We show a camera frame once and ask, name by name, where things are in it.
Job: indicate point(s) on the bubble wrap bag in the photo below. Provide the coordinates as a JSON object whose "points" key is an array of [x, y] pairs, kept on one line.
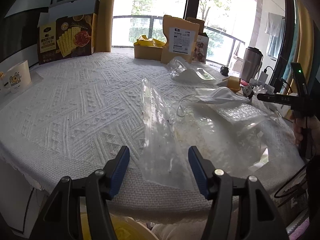
{"points": [[240, 113]]}

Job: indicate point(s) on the white charger plug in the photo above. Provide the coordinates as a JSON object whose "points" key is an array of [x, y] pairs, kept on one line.
{"points": [[264, 76]]}

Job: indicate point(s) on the yellow curtain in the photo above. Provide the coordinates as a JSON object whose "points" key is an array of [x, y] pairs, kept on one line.
{"points": [[103, 15], [306, 30]]}

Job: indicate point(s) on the kraft pouch with white label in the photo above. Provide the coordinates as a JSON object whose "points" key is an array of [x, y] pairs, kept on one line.
{"points": [[178, 40]]}

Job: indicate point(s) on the person's right hand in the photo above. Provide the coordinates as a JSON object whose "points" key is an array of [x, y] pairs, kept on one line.
{"points": [[296, 131]]}

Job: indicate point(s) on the person's beige trousers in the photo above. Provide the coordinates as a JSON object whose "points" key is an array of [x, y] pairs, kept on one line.
{"points": [[180, 231]]}

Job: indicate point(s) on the white textured tablecloth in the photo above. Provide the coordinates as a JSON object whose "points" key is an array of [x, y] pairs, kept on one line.
{"points": [[75, 110]]}

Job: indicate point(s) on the printed snack pouch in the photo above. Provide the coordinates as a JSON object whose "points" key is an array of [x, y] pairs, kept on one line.
{"points": [[200, 48]]}

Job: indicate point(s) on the plain kraft pouch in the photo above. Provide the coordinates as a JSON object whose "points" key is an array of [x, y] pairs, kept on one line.
{"points": [[197, 22]]}

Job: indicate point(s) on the yellow snack packets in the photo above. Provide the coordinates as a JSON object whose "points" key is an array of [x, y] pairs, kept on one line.
{"points": [[150, 42]]}

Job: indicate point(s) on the balcony railing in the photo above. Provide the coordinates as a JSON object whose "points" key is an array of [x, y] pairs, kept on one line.
{"points": [[140, 17]]}

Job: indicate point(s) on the small yellow cardboard box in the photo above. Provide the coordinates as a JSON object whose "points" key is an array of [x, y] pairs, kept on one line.
{"points": [[147, 52]]}

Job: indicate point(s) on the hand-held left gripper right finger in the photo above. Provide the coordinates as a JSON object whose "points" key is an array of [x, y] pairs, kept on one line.
{"points": [[197, 170]]}

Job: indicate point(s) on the clear packet with green bits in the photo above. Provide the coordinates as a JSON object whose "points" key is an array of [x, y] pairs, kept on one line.
{"points": [[206, 76]]}

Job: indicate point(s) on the small black figurine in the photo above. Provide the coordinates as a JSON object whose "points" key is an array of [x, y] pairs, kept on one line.
{"points": [[224, 70]]}

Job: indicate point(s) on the brown cracker box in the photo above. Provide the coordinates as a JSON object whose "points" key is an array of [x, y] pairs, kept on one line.
{"points": [[70, 37]]}

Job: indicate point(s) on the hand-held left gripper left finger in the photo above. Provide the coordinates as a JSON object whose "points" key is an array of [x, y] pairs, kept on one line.
{"points": [[120, 170]]}

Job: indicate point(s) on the large clear plastic bag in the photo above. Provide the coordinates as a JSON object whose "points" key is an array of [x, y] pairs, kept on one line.
{"points": [[162, 142]]}

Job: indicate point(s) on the hanging clothes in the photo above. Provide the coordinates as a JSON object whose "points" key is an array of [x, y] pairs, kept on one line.
{"points": [[273, 37]]}

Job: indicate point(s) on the crumpled foil wrapper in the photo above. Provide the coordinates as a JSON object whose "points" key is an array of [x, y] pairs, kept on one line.
{"points": [[247, 90]]}

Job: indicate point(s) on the white face mask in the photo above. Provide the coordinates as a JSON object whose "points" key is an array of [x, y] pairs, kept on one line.
{"points": [[220, 97]]}

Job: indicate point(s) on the white plastic wrapper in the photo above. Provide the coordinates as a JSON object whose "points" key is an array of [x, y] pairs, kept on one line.
{"points": [[187, 75]]}

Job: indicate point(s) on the small crumpled clear bag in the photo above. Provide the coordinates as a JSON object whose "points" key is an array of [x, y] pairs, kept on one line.
{"points": [[178, 63]]}

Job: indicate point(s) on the black power adapter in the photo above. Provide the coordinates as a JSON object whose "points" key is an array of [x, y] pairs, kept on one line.
{"points": [[279, 85]]}

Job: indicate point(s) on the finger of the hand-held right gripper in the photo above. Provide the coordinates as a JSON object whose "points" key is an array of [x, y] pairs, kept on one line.
{"points": [[275, 98]]}

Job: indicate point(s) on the white cartoon mug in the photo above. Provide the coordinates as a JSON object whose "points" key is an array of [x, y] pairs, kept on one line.
{"points": [[16, 78]]}

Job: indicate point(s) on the steel tumbler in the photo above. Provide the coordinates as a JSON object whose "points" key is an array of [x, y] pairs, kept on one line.
{"points": [[251, 63]]}

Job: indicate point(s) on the small red item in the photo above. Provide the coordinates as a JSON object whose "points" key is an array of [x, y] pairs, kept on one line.
{"points": [[243, 82]]}

